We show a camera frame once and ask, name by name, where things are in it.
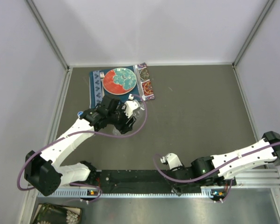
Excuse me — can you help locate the grey slotted cable duct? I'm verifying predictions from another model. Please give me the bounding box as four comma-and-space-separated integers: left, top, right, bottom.
37, 188, 227, 199

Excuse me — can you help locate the silver fork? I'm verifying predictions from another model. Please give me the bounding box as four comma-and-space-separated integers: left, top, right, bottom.
99, 71, 105, 86

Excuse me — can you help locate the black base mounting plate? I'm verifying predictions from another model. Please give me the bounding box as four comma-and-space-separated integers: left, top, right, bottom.
78, 170, 236, 194

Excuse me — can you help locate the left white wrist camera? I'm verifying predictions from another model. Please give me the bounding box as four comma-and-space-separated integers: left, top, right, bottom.
124, 94, 140, 119

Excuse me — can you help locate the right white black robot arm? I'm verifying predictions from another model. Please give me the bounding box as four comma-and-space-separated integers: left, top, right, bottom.
160, 131, 280, 196

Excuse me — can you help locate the colourful mandala napkin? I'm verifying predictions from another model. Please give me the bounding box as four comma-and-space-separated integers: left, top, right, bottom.
133, 63, 155, 101

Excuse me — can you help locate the silver knife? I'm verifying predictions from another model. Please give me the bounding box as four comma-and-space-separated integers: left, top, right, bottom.
134, 65, 143, 98

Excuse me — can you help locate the floral patterned box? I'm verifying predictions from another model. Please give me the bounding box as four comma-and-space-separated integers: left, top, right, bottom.
31, 203, 82, 224

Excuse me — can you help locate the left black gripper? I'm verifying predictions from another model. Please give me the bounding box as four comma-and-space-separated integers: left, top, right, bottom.
108, 103, 136, 134

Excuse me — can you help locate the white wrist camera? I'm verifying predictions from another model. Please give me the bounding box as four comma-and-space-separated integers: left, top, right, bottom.
124, 94, 140, 119
160, 153, 183, 171

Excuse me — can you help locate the red teal patterned plate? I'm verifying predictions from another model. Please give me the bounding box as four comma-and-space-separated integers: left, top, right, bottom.
103, 68, 137, 95

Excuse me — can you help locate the aluminium frame rail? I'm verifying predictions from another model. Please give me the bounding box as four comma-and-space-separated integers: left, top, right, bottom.
28, 169, 280, 190

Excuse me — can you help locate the blue patterned placemat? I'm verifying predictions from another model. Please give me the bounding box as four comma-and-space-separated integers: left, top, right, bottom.
89, 66, 139, 108

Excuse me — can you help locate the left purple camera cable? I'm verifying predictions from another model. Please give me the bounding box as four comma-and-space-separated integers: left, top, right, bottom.
16, 94, 148, 203

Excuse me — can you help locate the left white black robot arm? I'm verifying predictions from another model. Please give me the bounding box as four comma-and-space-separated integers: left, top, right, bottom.
23, 94, 140, 196

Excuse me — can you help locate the clear bottle orange base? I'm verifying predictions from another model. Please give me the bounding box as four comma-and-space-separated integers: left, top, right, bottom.
112, 97, 147, 138

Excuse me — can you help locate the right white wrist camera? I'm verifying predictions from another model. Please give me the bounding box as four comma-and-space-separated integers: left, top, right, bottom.
160, 153, 183, 171

